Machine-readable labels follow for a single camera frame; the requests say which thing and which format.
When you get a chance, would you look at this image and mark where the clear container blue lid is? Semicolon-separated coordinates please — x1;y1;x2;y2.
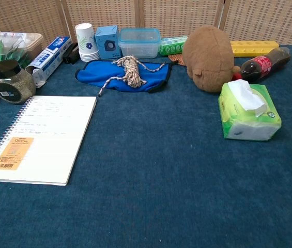
118;27;162;59

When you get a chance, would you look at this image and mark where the orange woven coaster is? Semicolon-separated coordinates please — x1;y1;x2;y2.
168;53;188;67

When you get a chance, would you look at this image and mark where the beige lidded lunch box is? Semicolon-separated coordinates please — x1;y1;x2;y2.
0;31;44;61

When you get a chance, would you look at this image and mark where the blue cloth pouch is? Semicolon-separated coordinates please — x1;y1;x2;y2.
74;59;174;94

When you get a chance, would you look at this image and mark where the white spiral notebook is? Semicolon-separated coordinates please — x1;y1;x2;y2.
0;95;98;187

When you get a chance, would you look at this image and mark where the braided rope bundle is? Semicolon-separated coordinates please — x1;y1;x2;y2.
98;55;166;98

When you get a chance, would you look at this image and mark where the white tissue sheet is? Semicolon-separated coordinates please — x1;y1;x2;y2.
227;79;268;118

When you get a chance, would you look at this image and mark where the brown plush toy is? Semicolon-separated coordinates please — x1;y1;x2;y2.
182;25;241;94

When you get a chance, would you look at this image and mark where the black stapler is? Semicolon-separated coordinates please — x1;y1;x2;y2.
62;42;80;65

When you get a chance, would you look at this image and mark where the yellow block with holes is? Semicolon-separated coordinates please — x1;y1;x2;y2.
229;40;280;58

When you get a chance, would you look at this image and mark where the woven folding screen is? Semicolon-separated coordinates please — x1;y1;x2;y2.
0;0;292;47

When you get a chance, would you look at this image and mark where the floral paper cup stack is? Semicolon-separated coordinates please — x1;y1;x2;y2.
75;23;101;63

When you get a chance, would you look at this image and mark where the white blue toothpaste box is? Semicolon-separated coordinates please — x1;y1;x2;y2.
25;36;73;89

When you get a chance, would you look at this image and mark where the cola bottle red label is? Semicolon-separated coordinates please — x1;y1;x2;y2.
232;46;291;83

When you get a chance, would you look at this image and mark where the dark blue table carpet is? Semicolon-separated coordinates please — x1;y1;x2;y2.
0;45;292;248

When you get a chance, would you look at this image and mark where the glass jar black lid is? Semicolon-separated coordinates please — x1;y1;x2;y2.
0;59;37;105

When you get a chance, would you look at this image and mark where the small blue speaker box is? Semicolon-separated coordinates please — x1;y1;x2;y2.
95;25;122;60

